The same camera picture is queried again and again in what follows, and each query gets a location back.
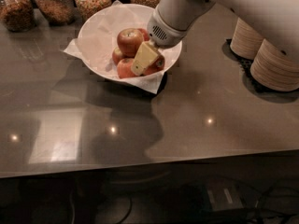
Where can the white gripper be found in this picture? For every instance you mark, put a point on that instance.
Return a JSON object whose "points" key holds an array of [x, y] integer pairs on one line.
{"points": [[165, 33]]}

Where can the red apple with sticker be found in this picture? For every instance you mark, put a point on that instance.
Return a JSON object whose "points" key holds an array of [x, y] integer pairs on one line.
{"points": [[155, 67]]}

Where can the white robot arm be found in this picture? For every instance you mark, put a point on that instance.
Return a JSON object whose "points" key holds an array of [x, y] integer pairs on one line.
{"points": [[275, 20]]}

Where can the back red apple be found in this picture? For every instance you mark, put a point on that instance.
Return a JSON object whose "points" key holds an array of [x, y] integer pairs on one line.
{"points": [[144, 33]]}

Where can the top red apple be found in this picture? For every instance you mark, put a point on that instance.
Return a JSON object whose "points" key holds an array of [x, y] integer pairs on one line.
{"points": [[129, 41]]}

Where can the front red apple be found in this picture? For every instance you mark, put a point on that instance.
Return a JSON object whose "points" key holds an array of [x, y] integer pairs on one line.
{"points": [[124, 68]]}

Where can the left small red apple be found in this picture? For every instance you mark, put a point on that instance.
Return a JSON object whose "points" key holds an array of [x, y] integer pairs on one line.
{"points": [[117, 55]]}

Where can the white bowl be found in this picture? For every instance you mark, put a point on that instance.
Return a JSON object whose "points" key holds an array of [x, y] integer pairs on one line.
{"points": [[96, 38]]}

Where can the white paper liner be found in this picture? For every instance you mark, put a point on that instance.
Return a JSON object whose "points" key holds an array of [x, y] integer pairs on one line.
{"points": [[102, 25]]}

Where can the back stack paper bowls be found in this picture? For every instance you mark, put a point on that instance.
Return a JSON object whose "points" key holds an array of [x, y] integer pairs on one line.
{"points": [[246, 41]]}

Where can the stack paper bowls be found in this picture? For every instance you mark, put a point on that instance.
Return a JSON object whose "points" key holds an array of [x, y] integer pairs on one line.
{"points": [[246, 41], [274, 70]]}

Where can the black rubber mat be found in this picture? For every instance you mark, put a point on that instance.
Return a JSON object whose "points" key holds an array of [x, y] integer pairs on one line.
{"points": [[244, 64]]}

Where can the front stack paper bowls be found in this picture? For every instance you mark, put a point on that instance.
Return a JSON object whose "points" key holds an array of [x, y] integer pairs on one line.
{"points": [[274, 70]]}

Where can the far left glass jar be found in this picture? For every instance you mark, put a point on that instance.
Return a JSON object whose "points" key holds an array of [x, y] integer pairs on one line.
{"points": [[17, 15]]}

